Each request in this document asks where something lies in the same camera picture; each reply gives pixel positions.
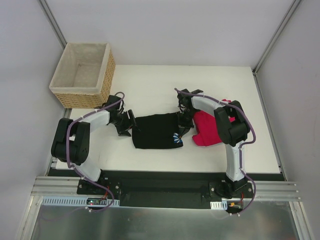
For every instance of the right slotted cable duct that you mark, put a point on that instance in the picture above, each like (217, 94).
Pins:
(219, 205)

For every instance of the wicker basket with liner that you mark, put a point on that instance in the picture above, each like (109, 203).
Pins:
(84, 75)

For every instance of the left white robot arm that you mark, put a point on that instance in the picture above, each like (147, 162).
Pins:
(71, 143)

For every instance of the red t shirt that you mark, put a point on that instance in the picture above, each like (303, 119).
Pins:
(205, 121)

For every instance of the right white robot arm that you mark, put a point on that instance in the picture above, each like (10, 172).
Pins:
(232, 127)

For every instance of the slotted cable duct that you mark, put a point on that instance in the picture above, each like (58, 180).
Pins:
(70, 201)
(219, 205)

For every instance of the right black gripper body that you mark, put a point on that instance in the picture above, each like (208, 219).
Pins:
(184, 122)

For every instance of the aluminium frame post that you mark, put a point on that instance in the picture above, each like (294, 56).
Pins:
(53, 22)
(294, 5)

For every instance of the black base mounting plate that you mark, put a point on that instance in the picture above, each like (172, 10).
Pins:
(156, 189)

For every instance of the left aluminium frame post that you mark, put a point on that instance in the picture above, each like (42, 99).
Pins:
(53, 22)

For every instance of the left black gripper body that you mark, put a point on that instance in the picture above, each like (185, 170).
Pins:
(127, 122)

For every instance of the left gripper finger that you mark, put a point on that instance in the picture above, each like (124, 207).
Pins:
(133, 122)
(123, 133)

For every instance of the left slotted cable duct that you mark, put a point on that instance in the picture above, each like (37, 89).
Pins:
(70, 201)

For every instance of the right aluminium frame post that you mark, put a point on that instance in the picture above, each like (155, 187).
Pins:
(294, 5)

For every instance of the front aluminium rail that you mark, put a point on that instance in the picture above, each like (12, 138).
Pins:
(67, 187)

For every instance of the black t shirt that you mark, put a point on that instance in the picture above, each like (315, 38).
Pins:
(157, 132)

